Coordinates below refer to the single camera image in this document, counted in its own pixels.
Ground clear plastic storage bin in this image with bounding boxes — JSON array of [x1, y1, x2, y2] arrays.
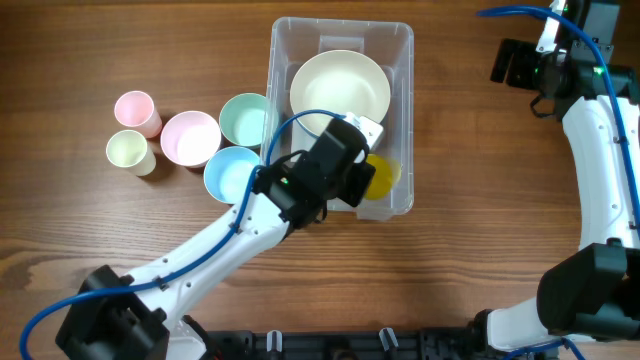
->
[[261, 17, 414, 221]]

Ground cream large plastic bowl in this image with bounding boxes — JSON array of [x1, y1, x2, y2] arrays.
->
[[289, 50, 391, 136]]

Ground yellow plastic cup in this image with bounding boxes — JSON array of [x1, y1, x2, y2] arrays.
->
[[365, 154, 402, 201]]

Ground blue right camera cable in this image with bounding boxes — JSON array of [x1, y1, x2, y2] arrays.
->
[[475, 4, 640, 360]]

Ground pink plastic bowl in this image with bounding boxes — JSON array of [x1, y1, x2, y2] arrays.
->
[[160, 110, 222, 168]]

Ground pale green plastic cup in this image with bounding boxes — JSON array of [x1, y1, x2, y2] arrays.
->
[[106, 130, 156, 177]]

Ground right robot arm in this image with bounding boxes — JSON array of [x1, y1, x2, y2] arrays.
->
[[473, 1, 639, 359]]

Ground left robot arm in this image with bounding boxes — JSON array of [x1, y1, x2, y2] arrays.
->
[[56, 116, 383, 359]]

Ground pink plastic cup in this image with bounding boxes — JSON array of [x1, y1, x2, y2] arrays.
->
[[114, 90, 162, 138]]

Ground white label in bin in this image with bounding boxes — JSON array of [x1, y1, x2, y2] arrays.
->
[[291, 117, 318, 153]]

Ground light blue plastic bowl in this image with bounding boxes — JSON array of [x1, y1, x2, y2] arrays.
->
[[203, 146, 260, 204]]

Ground mint green plastic bowl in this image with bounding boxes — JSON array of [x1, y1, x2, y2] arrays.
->
[[219, 93, 270, 148]]

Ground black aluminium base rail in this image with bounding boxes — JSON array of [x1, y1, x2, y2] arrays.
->
[[208, 327, 507, 360]]

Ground blue camera cable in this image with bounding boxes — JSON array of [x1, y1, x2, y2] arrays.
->
[[18, 108, 347, 360], [475, 4, 640, 360]]

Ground blue left camera cable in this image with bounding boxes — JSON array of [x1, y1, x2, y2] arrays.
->
[[18, 108, 347, 360]]

